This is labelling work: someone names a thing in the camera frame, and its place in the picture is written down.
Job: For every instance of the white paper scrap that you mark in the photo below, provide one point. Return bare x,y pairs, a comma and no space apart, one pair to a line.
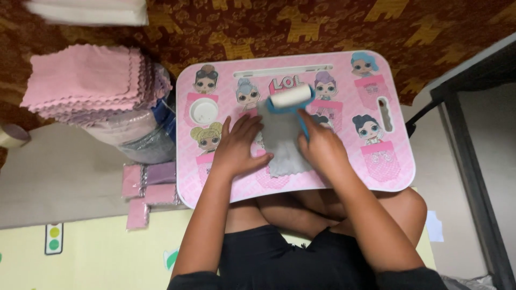
434,226

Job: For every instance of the tape roll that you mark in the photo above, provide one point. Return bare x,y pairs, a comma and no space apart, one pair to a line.
12,135

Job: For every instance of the grey cleaning cloth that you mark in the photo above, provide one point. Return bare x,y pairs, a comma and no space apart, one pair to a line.
280,137

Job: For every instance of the pink cartoon lap desk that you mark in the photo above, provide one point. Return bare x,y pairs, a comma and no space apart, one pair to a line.
363,121

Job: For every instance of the brown patterned blanket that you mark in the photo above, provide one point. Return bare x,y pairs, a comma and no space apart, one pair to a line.
302,28

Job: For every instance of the pink packed cloth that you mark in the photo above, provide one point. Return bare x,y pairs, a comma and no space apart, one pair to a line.
132,181
137,214
161,194

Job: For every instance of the blue plastic bag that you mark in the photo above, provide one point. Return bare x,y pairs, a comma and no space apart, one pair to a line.
167,116

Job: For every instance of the yellow play mat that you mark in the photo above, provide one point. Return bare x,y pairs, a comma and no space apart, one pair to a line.
100,249

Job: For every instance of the clear bag of grey cloths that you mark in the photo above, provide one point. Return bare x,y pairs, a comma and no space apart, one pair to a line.
151,147

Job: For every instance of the clear bag of pink cloths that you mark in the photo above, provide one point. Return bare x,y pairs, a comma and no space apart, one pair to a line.
121,131

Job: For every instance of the purple packed cloth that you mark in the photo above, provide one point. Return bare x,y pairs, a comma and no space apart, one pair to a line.
161,173

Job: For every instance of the person's right hand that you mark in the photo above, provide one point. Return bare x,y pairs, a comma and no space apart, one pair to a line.
324,153

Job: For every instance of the dark metal frame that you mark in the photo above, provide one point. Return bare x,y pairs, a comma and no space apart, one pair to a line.
479,161

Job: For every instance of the stack of white sheets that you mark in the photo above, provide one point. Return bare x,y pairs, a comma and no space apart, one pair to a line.
88,11

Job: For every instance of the person's left hand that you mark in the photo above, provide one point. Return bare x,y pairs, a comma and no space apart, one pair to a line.
236,151

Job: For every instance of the black shorts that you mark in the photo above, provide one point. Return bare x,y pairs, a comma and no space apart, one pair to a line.
290,261

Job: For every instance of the stack of pink cloths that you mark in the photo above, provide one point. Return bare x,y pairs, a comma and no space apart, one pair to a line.
84,80

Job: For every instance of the blue lint roller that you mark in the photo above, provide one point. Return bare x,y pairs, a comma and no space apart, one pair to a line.
291,98

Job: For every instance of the person's legs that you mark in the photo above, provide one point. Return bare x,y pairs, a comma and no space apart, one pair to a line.
306,211

